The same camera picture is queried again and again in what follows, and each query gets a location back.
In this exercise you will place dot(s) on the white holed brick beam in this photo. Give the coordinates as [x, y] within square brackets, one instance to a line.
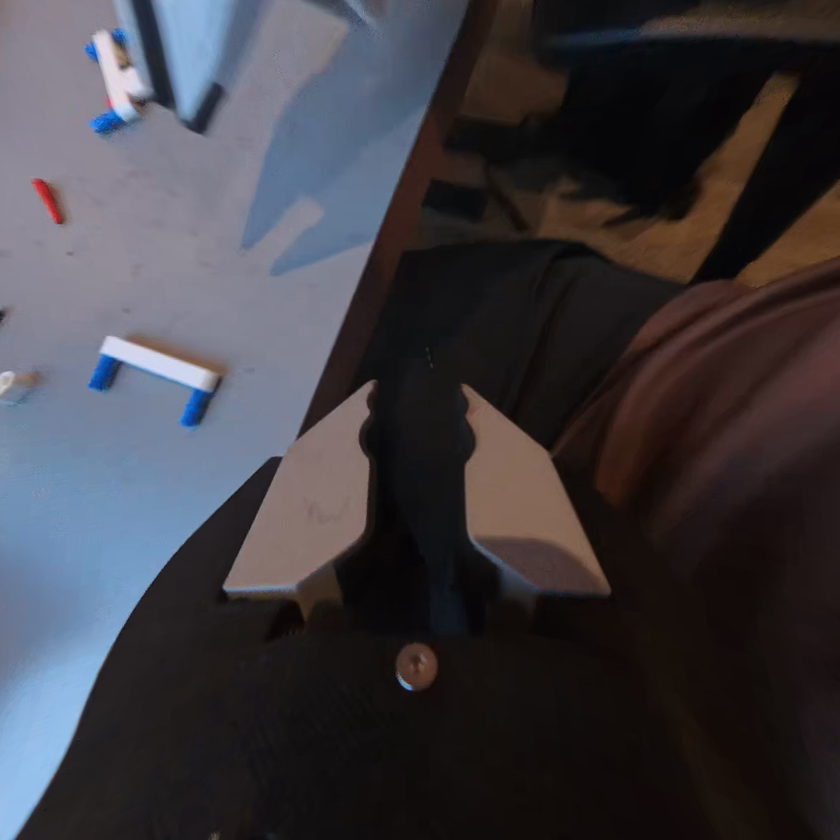
[157, 363]

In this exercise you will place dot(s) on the black chair base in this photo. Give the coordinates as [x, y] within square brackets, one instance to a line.
[623, 131]

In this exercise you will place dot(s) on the blue plastic connector pin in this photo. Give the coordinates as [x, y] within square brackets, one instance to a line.
[103, 374]
[195, 407]

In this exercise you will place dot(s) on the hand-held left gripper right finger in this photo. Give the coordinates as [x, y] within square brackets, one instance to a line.
[525, 512]

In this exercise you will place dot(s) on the white beam assembly with pins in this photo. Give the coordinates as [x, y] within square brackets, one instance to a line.
[118, 79]

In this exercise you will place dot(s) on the white small connector piece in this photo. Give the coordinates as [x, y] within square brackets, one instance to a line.
[13, 386]

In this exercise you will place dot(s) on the person's torso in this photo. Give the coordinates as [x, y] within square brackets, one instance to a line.
[689, 394]

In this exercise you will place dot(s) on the red plastic axle pin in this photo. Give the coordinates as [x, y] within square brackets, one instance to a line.
[47, 200]

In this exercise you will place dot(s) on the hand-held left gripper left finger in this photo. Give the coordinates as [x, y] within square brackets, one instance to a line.
[302, 512]

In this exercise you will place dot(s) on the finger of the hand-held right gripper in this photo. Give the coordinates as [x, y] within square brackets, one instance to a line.
[190, 52]
[124, 26]

